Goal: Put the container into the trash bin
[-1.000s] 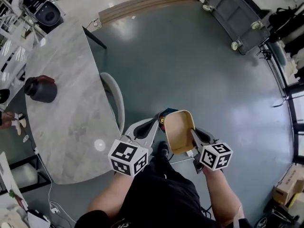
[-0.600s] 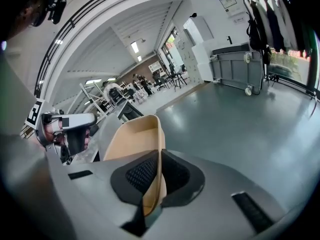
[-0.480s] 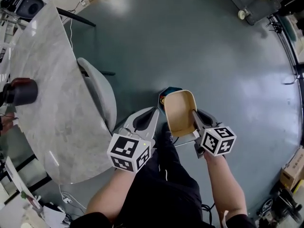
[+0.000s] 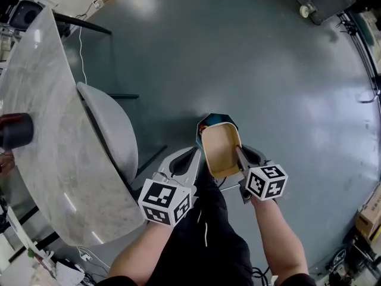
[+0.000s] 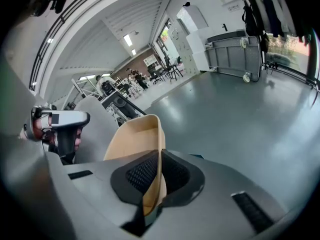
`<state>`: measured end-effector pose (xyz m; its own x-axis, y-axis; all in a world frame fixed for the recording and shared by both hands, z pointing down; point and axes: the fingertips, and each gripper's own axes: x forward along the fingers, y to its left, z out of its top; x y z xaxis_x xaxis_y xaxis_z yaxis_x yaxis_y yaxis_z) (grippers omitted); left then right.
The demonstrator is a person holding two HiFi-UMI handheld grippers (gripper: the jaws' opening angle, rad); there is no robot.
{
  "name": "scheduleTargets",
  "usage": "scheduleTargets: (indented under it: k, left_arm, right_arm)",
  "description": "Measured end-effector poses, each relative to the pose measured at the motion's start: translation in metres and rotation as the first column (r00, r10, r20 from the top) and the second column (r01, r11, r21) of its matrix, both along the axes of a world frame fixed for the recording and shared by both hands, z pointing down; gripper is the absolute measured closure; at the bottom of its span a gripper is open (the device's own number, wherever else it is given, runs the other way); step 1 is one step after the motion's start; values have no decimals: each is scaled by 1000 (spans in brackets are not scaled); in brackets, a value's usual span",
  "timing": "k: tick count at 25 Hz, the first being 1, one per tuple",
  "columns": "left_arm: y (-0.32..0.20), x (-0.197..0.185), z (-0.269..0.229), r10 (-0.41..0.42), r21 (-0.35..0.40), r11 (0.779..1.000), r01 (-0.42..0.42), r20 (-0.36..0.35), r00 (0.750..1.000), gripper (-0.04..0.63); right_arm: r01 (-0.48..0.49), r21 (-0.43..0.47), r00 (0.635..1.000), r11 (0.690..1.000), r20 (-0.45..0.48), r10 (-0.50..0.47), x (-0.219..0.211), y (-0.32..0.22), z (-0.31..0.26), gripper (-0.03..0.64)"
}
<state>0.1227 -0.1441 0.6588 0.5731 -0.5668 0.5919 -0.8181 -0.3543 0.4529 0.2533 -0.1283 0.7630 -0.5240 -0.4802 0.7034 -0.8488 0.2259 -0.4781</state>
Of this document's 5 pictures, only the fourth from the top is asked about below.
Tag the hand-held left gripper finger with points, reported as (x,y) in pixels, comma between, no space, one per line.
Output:
(193,174)
(163,168)

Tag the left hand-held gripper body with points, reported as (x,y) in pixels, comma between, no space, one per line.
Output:
(157,195)

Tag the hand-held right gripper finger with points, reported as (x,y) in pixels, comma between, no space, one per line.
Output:
(241,159)
(263,158)

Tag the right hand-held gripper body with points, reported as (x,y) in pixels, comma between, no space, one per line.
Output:
(265,183)

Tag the beige rectangular tray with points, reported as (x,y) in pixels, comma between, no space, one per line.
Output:
(218,150)

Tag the teal waste bin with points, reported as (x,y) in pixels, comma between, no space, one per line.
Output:
(215,119)

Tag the person's left forearm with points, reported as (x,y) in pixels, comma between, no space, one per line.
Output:
(143,249)

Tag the person's right forearm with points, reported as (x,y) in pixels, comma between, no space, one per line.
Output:
(276,234)

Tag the person's black clothing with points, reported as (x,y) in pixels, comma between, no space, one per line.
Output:
(214,234)

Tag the light grey chair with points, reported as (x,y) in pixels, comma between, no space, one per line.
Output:
(113,124)

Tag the grey marble table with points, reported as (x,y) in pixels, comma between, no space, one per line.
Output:
(59,159)

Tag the cardboard box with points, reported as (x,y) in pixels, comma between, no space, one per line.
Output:
(370,216)

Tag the black thermal jug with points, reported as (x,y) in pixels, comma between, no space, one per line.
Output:
(18,133)

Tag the dark grey chair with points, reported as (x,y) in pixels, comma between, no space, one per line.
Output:
(26,15)

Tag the black camera tripod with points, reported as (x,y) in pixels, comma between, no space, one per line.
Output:
(366,58)

